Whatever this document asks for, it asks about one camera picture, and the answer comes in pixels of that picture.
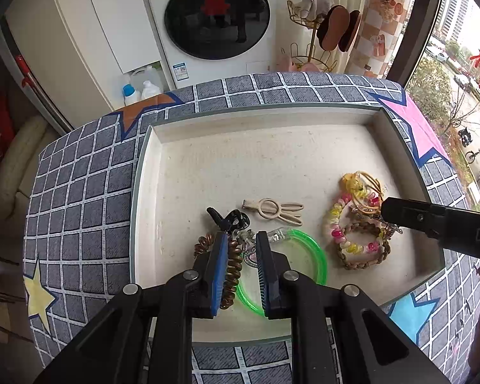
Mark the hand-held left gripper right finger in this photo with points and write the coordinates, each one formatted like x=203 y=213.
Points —
x=264 y=276

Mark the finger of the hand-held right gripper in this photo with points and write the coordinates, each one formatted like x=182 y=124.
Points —
x=412 y=216

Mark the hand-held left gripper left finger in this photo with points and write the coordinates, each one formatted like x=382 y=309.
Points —
x=220 y=272

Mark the rhinestone heart hair clip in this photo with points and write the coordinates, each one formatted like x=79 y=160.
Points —
x=248 y=254

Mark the black claw clip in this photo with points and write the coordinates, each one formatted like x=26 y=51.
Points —
x=224 y=222

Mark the beige hair clip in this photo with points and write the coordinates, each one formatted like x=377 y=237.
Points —
x=256 y=208

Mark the grey jewelry tray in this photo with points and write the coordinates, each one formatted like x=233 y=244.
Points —
x=224 y=168

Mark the grid star printed tablecloth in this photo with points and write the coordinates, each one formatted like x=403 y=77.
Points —
x=84 y=188

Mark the checkered printed curtain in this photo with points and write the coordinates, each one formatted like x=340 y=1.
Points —
x=380 y=28

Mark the brown slipper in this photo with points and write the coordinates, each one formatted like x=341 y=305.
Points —
x=334 y=28
x=354 y=32

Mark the white plastic bottle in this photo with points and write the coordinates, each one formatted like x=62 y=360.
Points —
x=151 y=90

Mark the blue capped detergent bottle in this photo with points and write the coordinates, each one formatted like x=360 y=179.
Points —
x=131 y=96

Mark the pink slipper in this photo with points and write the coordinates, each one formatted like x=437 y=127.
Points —
x=287 y=63

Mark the translucent plastic jug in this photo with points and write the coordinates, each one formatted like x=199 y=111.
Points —
x=144 y=74

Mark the white washing machine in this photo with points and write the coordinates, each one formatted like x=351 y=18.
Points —
x=260 y=48

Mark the beige cushion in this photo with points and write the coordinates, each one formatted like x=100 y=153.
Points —
x=20 y=160

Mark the white cabinet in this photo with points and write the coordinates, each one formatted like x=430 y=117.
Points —
x=84 y=28

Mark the dark window frame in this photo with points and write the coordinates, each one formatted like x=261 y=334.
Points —
x=416 y=28

